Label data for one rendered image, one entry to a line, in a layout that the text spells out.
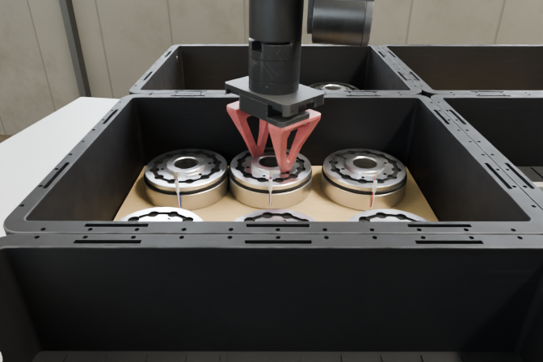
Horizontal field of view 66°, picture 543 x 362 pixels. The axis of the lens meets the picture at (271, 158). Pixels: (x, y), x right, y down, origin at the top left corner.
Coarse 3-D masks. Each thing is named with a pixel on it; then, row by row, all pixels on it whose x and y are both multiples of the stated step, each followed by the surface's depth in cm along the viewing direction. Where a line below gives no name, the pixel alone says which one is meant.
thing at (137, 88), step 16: (176, 48) 79; (192, 48) 81; (208, 48) 81; (224, 48) 81; (240, 48) 81; (304, 48) 81; (320, 48) 81; (336, 48) 81; (352, 48) 81; (368, 48) 81; (160, 64) 69; (384, 64) 71; (144, 80) 61; (400, 80) 62
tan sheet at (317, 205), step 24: (144, 168) 58; (312, 168) 58; (144, 192) 53; (312, 192) 53; (408, 192) 53; (120, 216) 48; (216, 216) 48; (240, 216) 48; (312, 216) 48; (336, 216) 48; (432, 216) 48
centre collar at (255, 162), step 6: (258, 156) 53; (264, 156) 53; (270, 156) 53; (252, 162) 52; (258, 162) 52; (252, 168) 51; (258, 168) 50; (264, 168) 50; (270, 168) 50; (276, 168) 50; (276, 174) 50
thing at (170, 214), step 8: (152, 208) 44; (160, 208) 44; (168, 208) 44; (176, 208) 44; (128, 216) 43; (136, 216) 43; (144, 216) 43; (152, 216) 43; (160, 216) 43; (168, 216) 43; (176, 216) 43; (184, 216) 43; (192, 216) 43
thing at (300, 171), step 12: (240, 156) 54; (300, 156) 54; (240, 168) 52; (300, 168) 52; (240, 180) 49; (252, 180) 49; (264, 180) 50; (276, 180) 50; (288, 180) 49; (300, 180) 49
